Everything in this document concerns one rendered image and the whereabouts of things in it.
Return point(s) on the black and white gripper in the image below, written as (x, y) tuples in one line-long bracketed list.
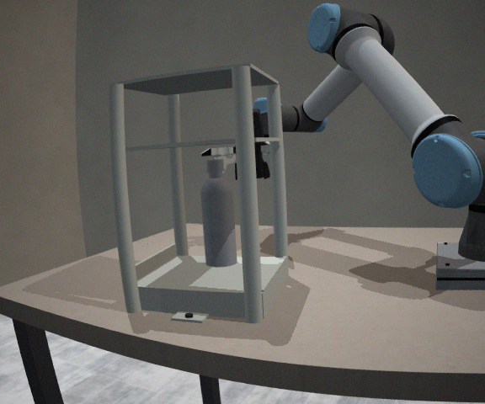
[(262, 159)]

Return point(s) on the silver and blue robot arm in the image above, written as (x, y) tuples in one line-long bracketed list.
[(449, 161)]

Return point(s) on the grey bottle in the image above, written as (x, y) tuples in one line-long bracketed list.
[(218, 217)]

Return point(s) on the grey shelving unit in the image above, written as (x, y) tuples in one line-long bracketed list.
[(170, 280)]

